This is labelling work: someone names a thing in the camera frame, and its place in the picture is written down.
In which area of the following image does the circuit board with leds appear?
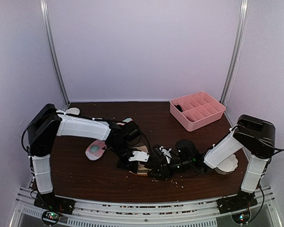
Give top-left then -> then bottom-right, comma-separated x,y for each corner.
41,210 -> 61,226
231,210 -> 251,225

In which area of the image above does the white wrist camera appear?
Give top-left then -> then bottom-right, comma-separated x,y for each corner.
153,145 -> 172,164
128,150 -> 150,162

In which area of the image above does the right circuit board with leds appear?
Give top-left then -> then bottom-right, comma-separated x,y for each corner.
231,210 -> 251,225

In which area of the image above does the white scalloped bowl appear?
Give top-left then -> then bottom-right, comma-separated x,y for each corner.
215,154 -> 239,175

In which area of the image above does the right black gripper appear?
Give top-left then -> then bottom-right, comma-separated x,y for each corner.
148,158 -> 193,180

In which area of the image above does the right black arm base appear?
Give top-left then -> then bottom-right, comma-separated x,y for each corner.
216,195 -> 257,214

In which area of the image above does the pink divided organizer tray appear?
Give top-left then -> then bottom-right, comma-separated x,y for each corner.
169,91 -> 226,132

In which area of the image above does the pink patterned sock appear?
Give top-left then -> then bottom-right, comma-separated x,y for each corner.
85,118 -> 133,161

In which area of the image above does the black item in tray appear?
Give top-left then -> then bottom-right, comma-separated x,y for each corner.
175,105 -> 183,112

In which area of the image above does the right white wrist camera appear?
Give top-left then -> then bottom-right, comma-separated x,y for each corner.
153,145 -> 172,164

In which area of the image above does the left aluminium frame post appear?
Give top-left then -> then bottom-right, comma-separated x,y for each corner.
40,0 -> 70,105

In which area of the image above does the aluminium front rail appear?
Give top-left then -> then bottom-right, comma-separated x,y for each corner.
8,187 -> 283,227

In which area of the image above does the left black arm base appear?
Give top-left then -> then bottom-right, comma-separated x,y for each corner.
34,197 -> 75,215

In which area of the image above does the aluminium frame post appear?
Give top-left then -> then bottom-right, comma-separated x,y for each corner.
220,0 -> 249,104
40,0 -> 70,105

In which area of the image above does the right aluminium frame post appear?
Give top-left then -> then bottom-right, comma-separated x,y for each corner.
220,0 -> 249,104

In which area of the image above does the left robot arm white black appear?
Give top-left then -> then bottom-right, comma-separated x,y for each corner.
22,104 -> 150,210

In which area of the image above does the white dark small bowl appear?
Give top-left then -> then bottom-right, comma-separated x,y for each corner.
65,107 -> 80,115

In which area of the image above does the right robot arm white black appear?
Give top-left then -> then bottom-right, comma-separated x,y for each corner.
148,114 -> 284,209

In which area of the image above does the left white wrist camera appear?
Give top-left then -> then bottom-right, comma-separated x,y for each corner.
128,150 -> 150,162

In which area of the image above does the striped beige maroon sock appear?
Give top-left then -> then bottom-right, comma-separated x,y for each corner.
130,146 -> 151,176

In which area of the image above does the left circuit board with leds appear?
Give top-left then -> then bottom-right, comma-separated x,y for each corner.
41,210 -> 61,226

